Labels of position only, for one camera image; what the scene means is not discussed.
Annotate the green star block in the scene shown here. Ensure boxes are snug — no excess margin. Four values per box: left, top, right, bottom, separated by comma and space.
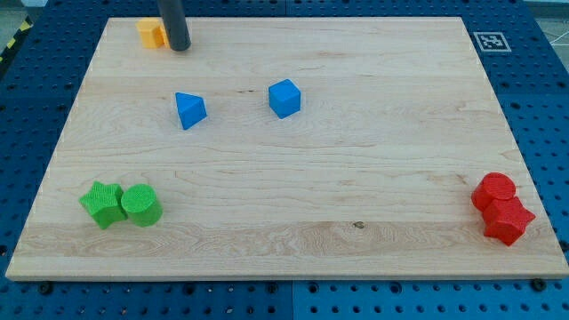
79, 181, 128, 229

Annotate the green cylinder block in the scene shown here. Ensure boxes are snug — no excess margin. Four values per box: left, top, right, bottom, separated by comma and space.
120, 184, 163, 227

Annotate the red star block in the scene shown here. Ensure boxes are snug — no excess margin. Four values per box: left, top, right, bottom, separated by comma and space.
482, 196, 536, 246

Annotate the blue triangle block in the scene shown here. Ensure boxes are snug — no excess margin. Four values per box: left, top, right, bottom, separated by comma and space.
175, 92, 207, 130

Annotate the white fiducial marker tag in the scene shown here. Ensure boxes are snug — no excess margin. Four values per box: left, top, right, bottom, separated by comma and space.
473, 31, 511, 52

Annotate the wooden board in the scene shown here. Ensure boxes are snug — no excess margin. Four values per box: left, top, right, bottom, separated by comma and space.
6, 17, 568, 282

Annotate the yellow block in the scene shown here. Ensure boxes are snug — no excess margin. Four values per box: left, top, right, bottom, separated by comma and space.
135, 17, 170, 49

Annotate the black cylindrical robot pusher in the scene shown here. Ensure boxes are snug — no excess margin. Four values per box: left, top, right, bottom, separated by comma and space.
156, 0, 191, 52

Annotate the red cylinder block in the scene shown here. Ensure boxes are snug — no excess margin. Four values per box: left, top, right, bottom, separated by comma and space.
470, 172, 517, 212

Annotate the blue cube block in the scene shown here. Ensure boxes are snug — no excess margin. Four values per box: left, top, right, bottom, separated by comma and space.
268, 79, 301, 119

